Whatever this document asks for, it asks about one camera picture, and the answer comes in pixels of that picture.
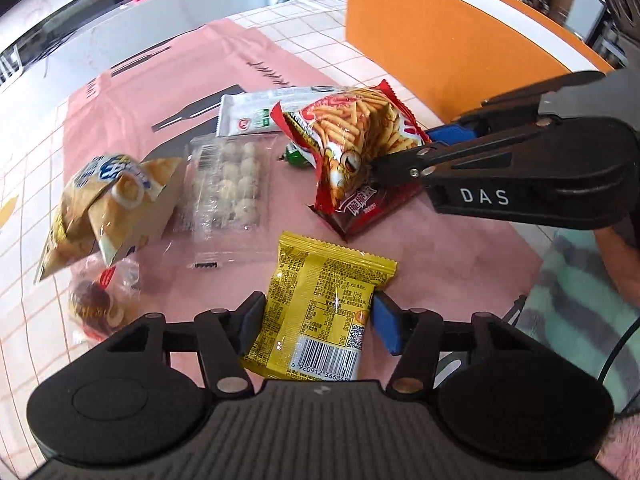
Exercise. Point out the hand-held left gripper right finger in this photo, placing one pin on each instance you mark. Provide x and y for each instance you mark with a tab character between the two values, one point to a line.
387	324

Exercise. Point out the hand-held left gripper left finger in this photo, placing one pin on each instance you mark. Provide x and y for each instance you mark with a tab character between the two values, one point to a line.
250	322

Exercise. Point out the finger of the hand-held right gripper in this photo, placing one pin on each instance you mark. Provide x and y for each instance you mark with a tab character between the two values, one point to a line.
400	167
450	132

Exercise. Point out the red fries snack bag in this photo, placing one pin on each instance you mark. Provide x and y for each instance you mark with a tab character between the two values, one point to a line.
350	125

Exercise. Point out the yellow snack packet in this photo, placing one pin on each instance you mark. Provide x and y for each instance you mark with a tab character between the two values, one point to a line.
320	290

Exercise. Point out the orange box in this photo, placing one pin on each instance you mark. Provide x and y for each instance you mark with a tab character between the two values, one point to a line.
400	35

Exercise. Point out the clear packet of white balls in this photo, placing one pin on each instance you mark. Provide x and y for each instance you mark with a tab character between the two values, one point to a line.
230	180

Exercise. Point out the person's right forearm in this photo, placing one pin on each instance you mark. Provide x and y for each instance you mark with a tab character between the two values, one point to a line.
622	265

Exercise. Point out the teal striped clothing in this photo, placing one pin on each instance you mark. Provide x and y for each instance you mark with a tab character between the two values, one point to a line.
560	280

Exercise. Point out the small green candy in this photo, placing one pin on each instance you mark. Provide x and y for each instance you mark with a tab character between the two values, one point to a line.
296	158

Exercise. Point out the small clear brown candy packet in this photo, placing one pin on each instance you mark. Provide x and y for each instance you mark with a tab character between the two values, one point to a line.
97	300

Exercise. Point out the long white snack packet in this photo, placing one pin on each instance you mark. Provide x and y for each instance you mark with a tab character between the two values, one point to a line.
240	115

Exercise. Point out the black lattice object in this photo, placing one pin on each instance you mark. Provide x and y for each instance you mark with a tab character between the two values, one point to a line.
620	5

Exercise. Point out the pale yellow chip bag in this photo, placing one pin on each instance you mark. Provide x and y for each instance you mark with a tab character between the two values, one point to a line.
115	195

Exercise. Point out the pink printed mat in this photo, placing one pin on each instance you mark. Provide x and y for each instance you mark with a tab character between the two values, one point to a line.
150	100

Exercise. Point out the white checkered tablecloth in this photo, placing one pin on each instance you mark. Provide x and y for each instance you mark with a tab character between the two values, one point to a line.
30	170

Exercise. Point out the white marble counter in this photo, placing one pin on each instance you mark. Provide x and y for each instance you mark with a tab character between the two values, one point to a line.
150	15

